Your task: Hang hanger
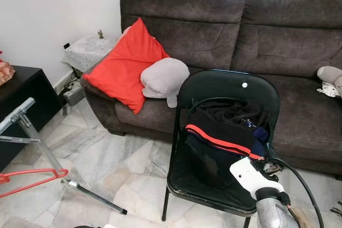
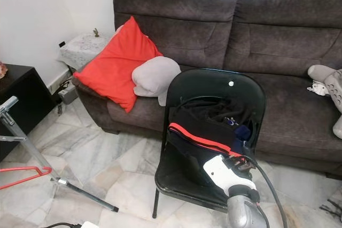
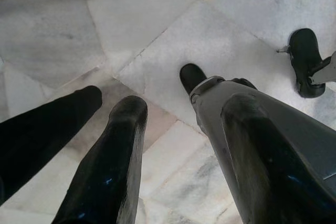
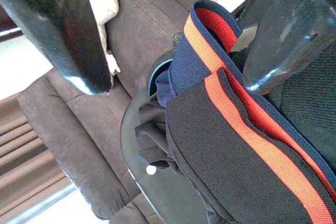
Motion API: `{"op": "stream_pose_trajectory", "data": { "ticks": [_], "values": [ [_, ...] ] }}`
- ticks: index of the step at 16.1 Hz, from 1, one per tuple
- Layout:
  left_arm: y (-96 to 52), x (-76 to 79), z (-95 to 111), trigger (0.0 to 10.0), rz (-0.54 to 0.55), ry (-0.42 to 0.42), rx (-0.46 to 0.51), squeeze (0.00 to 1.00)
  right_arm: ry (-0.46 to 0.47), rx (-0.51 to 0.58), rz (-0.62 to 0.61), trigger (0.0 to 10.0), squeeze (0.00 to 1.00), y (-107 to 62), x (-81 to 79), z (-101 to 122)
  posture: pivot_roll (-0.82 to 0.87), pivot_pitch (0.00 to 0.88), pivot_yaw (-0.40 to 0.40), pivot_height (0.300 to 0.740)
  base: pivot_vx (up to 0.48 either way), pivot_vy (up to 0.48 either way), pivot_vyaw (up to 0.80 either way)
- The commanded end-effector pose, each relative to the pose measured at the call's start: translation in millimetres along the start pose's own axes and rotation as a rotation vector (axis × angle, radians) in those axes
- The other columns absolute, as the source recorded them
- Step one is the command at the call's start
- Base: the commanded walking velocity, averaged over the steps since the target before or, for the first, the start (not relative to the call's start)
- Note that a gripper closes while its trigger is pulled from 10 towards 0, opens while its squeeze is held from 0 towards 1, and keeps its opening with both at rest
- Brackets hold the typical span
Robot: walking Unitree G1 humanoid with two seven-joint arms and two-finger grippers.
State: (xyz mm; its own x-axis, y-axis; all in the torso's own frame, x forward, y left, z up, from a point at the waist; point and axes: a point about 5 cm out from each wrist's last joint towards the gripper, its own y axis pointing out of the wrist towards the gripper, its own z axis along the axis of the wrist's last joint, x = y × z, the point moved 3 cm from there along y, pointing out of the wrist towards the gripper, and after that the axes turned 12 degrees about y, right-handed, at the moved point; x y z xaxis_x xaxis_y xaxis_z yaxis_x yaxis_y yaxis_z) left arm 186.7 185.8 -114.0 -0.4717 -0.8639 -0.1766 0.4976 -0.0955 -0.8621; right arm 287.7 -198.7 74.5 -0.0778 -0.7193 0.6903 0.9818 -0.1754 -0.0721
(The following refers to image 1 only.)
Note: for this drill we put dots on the black garment red stripe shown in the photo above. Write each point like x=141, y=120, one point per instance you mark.
x=224, y=132

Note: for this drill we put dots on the red plastic hanger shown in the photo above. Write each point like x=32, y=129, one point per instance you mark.
x=37, y=171

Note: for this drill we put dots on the navy blue garment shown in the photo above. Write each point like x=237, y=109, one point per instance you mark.
x=259, y=134

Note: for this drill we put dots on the black crumpled garment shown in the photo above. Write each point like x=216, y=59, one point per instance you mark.
x=235, y=110

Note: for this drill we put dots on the dark fringed floor mat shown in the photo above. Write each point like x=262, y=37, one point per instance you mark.
x=336, y=209

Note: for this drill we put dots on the grey plush toy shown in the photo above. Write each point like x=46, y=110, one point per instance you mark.
x=328, y=74

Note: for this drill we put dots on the dark brown fabric sofa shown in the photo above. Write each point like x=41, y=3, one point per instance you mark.
x=278, y=52

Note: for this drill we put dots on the grey pillow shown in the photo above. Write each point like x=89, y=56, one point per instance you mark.
x=165, y=76

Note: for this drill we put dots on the red cushion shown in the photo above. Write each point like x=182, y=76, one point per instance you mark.
x=125, y=68

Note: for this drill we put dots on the grey power strip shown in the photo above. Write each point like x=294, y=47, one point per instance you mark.
x=74, y=95

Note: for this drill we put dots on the side table with lace cloth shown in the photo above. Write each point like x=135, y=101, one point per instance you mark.
x=88, y=52

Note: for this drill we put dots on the small dark figurine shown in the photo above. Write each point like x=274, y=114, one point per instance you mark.
x=100, y=34

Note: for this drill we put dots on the silver metal clothes rack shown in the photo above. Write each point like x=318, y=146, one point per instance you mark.
x=18, y=114

